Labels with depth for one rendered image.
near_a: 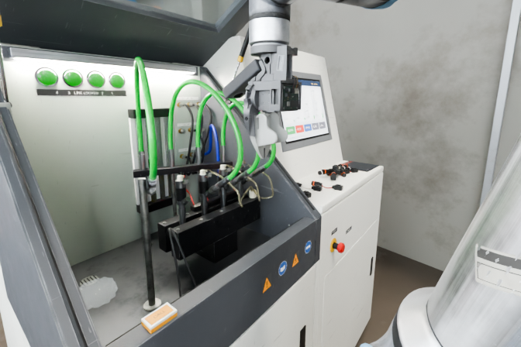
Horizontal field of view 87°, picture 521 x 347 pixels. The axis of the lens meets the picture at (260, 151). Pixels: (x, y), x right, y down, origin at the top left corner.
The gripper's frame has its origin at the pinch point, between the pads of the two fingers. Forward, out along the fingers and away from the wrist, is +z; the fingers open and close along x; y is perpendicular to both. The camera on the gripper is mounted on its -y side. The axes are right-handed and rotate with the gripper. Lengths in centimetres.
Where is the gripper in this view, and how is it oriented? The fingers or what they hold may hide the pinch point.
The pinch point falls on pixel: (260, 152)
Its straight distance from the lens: 56.3
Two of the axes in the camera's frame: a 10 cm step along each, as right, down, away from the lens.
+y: 7.8, 1.2, -6.2
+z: 0.0, 9.8, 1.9
